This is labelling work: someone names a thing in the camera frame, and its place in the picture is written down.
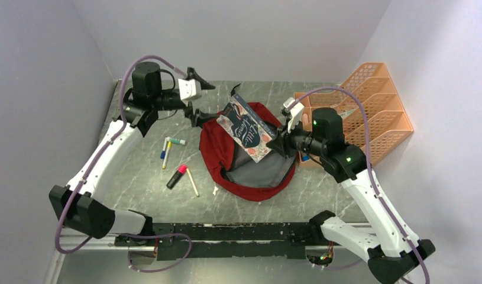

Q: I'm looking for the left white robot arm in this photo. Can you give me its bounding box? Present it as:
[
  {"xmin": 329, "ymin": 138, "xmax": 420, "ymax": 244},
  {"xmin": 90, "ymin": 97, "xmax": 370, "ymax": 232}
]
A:
[{"xmin": 49, "ymin": 56, "xmax": 215, "ymax": 250}]

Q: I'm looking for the orange plastic file organizer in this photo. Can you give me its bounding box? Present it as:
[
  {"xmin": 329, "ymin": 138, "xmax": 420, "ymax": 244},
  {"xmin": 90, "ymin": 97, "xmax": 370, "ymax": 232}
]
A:
[{"xmin": 293, "ymin": 62, "xmax": 413, "ymax": 165}]

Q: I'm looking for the black mounting rail base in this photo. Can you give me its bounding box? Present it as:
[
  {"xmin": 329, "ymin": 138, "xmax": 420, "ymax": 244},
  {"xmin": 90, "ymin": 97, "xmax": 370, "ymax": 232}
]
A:
[{"xmin": 114, "ymin": 222, "xmax": 330, "ymax": 261}]

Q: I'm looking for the pink black highlighter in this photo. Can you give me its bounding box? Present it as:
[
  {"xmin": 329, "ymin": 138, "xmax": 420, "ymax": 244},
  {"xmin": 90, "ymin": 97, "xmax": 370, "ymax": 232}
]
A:
[{"xmin": 166, "ymin": 164, "xmax": 187, "ymax": 189}]

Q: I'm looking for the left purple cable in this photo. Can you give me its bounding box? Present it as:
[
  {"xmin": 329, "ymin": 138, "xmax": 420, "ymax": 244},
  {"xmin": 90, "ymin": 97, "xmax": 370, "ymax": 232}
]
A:
[{"xmin": 54, "ymin": 55, "xmax": 193, "ymax": 274}]

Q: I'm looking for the yellow cap marker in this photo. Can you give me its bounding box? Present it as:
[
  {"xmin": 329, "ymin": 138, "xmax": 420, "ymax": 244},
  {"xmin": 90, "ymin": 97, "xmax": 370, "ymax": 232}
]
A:
[{"xmin": 162, "ymin": 141, "xmax": 172, "ymax": 169}]

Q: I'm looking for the blue cap marker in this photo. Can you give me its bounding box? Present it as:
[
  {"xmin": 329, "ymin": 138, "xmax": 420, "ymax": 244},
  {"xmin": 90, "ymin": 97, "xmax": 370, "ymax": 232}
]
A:
[{"xmin": 160, "ymin": 137, "xmax": 169, "ymax": 159}]

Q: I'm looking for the white pencil stick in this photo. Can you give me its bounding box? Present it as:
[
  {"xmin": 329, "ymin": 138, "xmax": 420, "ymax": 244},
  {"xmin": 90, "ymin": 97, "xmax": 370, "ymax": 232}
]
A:
[{"xmin": 186, "ymin": 168, "xmax": 200, "ymax": 197}]

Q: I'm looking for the green white glue stick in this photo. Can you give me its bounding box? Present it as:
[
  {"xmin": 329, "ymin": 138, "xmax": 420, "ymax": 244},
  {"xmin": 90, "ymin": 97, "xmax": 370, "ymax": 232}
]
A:
[{"xmin": 166, "ymin": 137, "xmax": 186, "ymax": 146}]

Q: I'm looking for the floral cover book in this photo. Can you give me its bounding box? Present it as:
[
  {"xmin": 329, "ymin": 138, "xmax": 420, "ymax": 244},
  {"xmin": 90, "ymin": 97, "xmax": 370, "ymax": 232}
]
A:
[{"xmin": 216, "ymin": 93, "xmax": 276, "ymax": 163}]

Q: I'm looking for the red backpack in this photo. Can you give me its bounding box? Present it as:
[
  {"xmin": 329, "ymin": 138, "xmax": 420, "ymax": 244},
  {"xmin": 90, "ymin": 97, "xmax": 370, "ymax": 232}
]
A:
[{"xmin": 199, "ymin": 102, "xmax": 297, "ymax": 201}]

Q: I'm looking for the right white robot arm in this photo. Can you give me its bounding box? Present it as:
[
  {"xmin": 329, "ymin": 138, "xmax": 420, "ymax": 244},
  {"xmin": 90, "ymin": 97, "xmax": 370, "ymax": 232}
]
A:
[{"xmin": 267, "ymin": 108, "xmax": 435, "ymax": 283}]

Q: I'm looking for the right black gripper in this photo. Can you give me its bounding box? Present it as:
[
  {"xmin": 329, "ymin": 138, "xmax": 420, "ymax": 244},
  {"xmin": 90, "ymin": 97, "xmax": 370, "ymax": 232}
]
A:
[{"xmin": 267, "ymin": 117, "xmax": 326, "ymax": 158}]

